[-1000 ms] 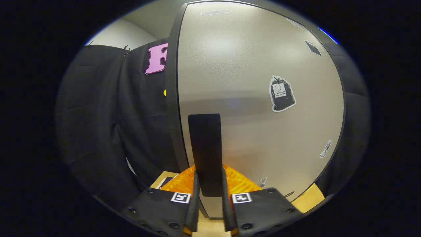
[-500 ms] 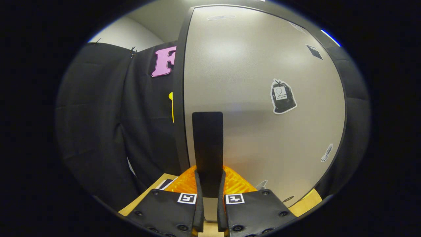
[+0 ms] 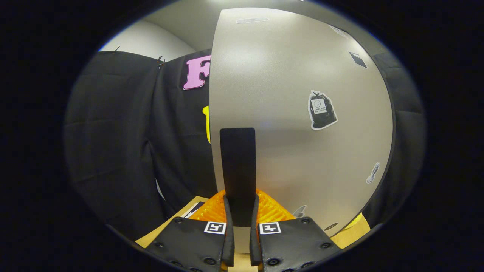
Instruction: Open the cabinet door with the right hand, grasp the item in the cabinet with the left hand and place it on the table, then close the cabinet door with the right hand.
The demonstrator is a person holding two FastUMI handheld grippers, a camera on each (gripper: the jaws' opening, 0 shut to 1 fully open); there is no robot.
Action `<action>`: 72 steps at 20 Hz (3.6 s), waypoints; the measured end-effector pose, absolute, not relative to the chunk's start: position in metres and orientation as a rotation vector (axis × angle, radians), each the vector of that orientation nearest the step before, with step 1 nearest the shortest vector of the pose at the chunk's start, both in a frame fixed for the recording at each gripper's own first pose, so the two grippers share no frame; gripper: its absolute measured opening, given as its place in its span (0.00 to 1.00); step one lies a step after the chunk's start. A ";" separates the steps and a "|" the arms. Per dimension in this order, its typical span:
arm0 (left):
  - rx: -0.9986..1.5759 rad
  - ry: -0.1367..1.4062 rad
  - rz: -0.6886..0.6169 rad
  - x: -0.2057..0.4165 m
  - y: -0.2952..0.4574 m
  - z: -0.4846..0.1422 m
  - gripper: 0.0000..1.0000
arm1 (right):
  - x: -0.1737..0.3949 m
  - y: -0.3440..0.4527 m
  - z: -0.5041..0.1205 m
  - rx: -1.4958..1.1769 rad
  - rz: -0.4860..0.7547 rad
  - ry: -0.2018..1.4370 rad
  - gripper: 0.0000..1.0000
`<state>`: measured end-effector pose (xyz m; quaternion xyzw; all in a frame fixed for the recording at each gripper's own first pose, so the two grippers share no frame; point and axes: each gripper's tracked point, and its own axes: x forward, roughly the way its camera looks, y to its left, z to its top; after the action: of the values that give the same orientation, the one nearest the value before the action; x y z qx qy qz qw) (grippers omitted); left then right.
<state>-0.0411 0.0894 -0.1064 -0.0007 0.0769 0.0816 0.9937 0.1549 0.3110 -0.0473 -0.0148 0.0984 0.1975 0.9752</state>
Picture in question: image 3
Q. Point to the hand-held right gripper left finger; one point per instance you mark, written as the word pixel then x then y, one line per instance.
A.
pixel 189 241

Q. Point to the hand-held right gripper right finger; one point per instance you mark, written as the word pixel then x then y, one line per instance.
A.
pixel 295 245

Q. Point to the grey cabinet door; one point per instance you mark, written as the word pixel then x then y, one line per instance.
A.
pixel 283 94

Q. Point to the white book with dark cover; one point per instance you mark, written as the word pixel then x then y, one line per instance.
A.
pixel 193 209

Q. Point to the yellow fluffy round pad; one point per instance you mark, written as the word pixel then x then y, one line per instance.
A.
pixel 357 221

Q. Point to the black backdrop cloth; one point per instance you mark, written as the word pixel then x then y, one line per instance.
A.
pixel 113 132

